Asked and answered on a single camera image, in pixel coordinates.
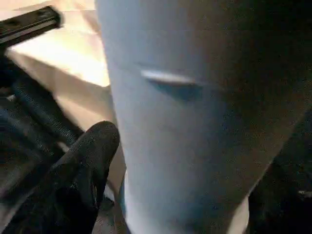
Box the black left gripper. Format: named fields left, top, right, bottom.
left=0, top=6, right=62, bottom=47

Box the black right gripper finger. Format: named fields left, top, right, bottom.
left=0, top=121, right=120, bottom=234

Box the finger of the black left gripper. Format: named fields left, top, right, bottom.
left=9, top=76, right=84, bottom=147

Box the white plastic table top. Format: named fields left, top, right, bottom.
left=0, top=0, right=128, bottom=203

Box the white plastic table leg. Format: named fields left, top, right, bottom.
left=95, top=0, right=312, bottom=234

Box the black plastic mat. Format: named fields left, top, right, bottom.
left=0, top=58, right=312, bottom=234

